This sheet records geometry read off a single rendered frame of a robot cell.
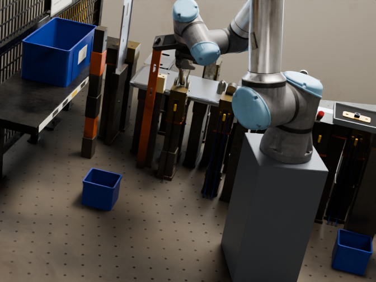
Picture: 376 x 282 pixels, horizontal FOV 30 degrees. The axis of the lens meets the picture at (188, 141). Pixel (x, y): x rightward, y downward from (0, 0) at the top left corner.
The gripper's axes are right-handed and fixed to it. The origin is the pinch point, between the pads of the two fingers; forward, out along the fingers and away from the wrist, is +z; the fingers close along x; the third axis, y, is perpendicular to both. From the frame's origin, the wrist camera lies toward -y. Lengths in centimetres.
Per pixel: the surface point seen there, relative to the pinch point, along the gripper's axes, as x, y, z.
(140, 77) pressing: 3.1, -17.3, 25.2
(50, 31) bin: 7, -51, 13
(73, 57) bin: -7.6, -35.0, -1.4
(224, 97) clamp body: -4.5, 16.1, 8.4
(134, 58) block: 13.3, -23.6, 31.8
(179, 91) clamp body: -5.6, 0.4, 10.0
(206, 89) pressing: 5.2, 7.2, 27.0
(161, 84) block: -2.4, -6.9, 14.6
